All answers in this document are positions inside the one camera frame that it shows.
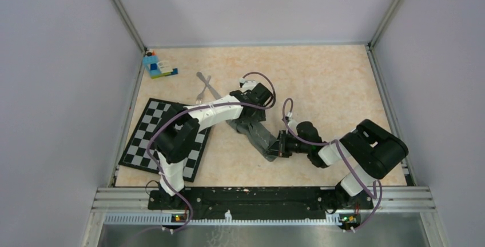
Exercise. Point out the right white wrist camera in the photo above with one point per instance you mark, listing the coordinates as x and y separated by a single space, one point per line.
291 120

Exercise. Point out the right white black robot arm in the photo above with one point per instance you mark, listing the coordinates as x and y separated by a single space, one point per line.
375 150

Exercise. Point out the colourful toy brick block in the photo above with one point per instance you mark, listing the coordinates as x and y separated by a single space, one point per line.
155 67

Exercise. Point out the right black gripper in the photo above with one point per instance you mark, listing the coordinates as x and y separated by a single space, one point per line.
279 148

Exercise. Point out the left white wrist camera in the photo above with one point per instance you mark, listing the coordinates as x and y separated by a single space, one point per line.
247 84

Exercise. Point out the silver fork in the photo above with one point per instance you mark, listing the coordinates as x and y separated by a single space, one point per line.
200 96

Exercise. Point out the silver table knife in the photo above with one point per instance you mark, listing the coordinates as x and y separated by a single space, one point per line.
214 93

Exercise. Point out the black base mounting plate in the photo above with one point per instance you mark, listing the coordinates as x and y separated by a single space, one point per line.
259 203

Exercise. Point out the black white checkerboard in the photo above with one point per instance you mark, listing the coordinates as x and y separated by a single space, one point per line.
154 112

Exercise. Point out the grey cloth napkin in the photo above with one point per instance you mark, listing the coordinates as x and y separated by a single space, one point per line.
257 134

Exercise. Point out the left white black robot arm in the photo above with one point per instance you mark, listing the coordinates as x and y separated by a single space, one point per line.
173 148

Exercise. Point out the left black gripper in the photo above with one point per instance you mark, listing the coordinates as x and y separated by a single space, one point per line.
258 116

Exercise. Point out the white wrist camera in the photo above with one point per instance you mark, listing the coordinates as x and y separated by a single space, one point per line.
291 120
247 84

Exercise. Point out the grey slotted cable duct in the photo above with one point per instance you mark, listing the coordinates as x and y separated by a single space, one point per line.
175 219

